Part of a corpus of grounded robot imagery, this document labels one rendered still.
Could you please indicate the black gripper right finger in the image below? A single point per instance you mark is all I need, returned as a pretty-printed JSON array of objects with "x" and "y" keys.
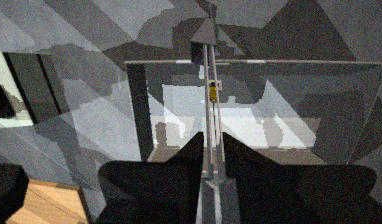
[{"x": 265, "y": 187}]

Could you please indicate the light wooden board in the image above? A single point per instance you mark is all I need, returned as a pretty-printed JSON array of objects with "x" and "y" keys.
[{"x": 52, "y": 203}]

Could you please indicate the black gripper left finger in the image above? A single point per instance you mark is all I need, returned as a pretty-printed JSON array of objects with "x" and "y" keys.
[{"x": 177, "y": 180}]

